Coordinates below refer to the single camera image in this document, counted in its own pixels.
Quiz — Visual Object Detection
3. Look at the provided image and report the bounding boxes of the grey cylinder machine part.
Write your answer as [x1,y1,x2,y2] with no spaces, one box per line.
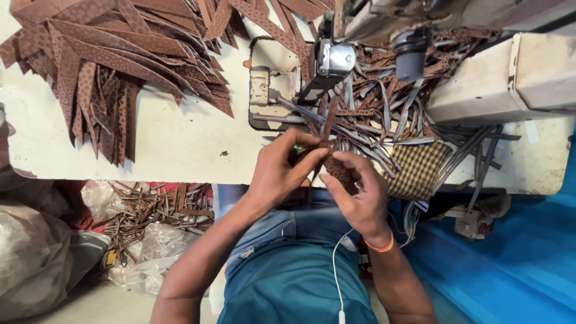
[391,27,434,83]

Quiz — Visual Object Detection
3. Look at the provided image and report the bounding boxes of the worn metal machine bed plate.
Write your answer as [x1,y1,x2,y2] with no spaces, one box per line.
[248,36,316,132]

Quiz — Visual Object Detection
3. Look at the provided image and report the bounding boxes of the person's left hand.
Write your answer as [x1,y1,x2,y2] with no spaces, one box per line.
[250,128,330,211]

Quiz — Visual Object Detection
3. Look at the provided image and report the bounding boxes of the clear crumpled plastic bag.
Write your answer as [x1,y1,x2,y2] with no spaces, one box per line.
[108,222,201,298]

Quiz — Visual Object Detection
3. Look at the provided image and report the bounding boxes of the pile of brown patterned pieces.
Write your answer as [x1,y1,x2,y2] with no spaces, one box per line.
[0,0,336,168]

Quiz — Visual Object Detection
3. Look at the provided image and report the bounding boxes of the orange wrist thread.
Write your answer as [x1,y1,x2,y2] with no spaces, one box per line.
[363,231,395,253]

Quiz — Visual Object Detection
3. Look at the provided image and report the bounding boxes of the brown patterned strip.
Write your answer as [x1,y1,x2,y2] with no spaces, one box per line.
[314,96,361,195]

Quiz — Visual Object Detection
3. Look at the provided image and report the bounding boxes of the blue plastic sheet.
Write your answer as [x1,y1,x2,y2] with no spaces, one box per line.
[389,130,576,324]

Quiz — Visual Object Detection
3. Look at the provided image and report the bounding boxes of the red cloth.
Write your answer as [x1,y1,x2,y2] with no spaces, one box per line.
[56,180,214,233]

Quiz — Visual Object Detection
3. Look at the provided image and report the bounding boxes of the white earphone cable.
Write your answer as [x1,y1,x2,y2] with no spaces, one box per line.
[331,228,357,324]

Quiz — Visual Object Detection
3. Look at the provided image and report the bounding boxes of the heap of floor scrap strips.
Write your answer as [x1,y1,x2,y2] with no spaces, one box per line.
[101,180,215,267]

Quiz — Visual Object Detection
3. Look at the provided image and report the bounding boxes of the beige electrical box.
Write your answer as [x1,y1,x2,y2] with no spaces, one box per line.
[454,206,494,240]

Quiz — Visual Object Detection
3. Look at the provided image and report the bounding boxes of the teal shirt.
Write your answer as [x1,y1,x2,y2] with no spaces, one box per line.
[218,238,380,324]

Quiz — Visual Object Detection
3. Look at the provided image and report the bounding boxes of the large grey sack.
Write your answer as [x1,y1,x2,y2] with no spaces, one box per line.
[0,200,111,322]

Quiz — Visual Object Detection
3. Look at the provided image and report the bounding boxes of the yellow black checkered cloth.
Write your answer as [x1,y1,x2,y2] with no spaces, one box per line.
[382,141,453,201]

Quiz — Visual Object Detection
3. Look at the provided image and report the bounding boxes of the cream industrial sewing machine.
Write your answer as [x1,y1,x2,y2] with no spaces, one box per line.
[315,0,576,127]

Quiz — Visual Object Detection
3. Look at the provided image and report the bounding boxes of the blue jeans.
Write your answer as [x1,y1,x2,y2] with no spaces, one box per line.
[211,183,362,281]

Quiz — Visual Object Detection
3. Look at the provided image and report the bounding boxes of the white cable bundle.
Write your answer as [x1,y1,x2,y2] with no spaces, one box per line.
[391,200,423,249]

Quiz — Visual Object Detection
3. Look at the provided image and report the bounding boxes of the person's right hand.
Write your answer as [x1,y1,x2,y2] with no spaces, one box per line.
[319,151,395,243]

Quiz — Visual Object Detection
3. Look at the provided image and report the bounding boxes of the small clear plastic bag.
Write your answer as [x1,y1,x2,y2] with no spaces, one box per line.
[81,180,151,222]

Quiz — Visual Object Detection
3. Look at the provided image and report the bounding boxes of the heap of brown grey offcuts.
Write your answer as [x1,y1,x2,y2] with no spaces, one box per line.
[252,27,522,212]

